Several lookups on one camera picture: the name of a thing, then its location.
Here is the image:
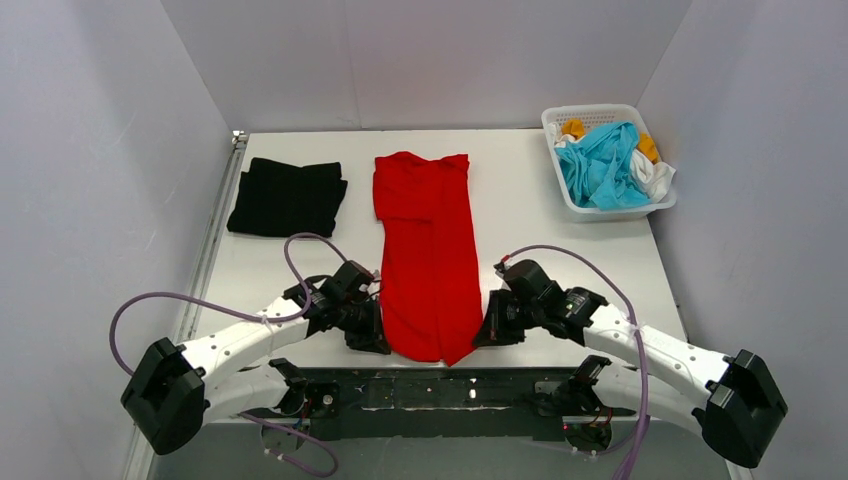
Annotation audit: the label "red t-shirt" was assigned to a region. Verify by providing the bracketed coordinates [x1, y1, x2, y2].
[373, 151, 483, 366]

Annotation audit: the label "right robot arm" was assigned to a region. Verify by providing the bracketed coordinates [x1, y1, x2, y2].
[473, 259, 788, 469]

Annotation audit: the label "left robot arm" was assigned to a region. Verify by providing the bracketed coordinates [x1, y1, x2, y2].
[121, 260, 390, 455]

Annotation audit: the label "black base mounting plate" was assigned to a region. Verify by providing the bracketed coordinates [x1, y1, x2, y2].
[251, 367, 635, 450]

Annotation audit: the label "folded black t-shirt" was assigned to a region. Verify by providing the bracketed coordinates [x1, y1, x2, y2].
[227, 157, 348, 238]

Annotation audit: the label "light blue t-shirt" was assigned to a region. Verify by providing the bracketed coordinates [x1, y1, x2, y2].
[554, 122, 651, 211]

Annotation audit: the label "white t-shirt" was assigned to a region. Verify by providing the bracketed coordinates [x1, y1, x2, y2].
[546, 123, 676, 204]

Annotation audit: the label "orange t-shirt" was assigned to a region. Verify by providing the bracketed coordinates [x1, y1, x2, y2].
[560, 118, 660, 164]

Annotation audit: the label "white plastic laundry basket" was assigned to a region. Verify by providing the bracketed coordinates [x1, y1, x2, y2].
[541, 104, 677, 223]

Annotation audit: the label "aluminium frame rail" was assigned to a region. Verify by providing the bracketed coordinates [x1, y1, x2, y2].
[180, 129, 686, 369]

